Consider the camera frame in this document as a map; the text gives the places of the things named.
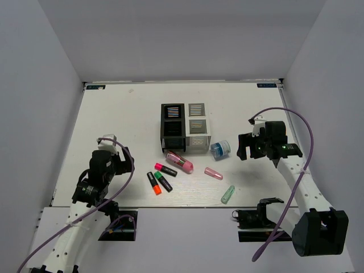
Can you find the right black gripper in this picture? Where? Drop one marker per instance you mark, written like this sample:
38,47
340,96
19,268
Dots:
245,140

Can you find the pink tube with pins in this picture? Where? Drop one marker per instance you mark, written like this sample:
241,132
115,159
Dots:
178,160

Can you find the pink transparent tube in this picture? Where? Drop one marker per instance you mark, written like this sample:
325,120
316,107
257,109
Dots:
212,173

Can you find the white mesh organizer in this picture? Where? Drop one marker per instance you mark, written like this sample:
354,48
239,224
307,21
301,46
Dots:
197,125

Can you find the green transparent tube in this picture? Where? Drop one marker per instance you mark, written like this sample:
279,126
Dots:
228,194

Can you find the blue glue jar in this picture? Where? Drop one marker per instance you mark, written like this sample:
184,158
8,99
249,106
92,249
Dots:
220,149

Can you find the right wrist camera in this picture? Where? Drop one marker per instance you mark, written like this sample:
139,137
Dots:
258,122

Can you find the left blue corner label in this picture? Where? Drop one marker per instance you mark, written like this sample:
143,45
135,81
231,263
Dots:
95,87

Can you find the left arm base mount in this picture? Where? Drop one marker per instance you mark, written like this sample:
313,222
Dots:
122,226

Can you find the pink capped black highlighter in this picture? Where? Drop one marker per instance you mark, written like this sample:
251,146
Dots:
165,169

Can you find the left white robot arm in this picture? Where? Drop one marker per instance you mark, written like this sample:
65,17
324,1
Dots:
88,202

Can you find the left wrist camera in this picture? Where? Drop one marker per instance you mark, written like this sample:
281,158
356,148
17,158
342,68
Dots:
105,143

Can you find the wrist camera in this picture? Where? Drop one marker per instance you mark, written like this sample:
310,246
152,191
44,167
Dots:
258,122
105,143

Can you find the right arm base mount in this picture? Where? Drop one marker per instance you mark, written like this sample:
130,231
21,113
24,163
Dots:
250,227

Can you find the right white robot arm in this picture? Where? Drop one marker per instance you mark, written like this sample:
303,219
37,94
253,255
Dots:
315,228

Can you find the green capped black highlighter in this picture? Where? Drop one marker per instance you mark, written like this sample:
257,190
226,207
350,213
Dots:
161,179

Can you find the blue corner label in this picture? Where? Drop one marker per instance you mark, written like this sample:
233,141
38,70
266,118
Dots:
95,87
266,85

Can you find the right blue corner label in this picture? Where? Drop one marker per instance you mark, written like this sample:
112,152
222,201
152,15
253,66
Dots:
266,85

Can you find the black mesh organizer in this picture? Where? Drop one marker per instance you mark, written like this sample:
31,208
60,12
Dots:
172,127

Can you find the orange capped black highlighter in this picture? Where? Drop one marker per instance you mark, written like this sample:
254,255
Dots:
154,183

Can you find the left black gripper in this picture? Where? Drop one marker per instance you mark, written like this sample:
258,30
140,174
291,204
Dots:
124,165

